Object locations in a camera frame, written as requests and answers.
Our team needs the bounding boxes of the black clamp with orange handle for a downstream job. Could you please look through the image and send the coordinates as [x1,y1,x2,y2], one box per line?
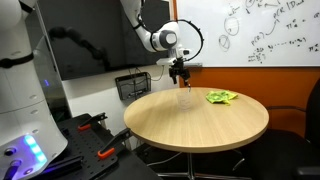
[97,127,132,160]
[77,111,109,132]

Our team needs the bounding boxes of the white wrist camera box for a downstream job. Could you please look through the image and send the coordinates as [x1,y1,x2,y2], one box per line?
[155,57,176,67]

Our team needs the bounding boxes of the black wall screen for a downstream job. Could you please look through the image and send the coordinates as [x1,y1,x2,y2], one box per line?
[35,0,171,82]

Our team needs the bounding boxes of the grey whiteboard marker tray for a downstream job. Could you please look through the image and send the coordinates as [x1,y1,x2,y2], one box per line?
[184,61,204,69]

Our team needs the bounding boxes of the crumpled green cloth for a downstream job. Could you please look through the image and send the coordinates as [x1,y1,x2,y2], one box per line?
[204,89,240,106]

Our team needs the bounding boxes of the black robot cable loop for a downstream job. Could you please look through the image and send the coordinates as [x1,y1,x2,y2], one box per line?
[172,18,205,63]

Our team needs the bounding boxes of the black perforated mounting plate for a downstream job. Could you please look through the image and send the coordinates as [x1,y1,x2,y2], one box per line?
[32,112,162,180]

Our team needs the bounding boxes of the whiteboard with handwriting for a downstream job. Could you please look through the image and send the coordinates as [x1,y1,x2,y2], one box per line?
[175,0,320,68]

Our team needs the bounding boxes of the clear plastic measuring mug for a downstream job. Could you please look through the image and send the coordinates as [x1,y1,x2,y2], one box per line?
[175,90,194,113]

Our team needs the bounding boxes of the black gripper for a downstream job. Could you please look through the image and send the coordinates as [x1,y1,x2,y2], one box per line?
[168,58,192,89]

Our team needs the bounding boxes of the metal table pedestal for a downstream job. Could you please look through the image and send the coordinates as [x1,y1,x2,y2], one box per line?
[155,151,248,180]

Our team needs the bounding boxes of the black office chair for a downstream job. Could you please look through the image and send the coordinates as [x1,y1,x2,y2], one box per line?
[239,77,320,180]

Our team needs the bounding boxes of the black wire wall basket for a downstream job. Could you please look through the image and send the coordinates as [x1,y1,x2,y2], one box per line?
[114,71,153,101]

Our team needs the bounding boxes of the white floor cable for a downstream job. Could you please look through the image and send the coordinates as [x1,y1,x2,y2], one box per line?
[145,151,183,168]

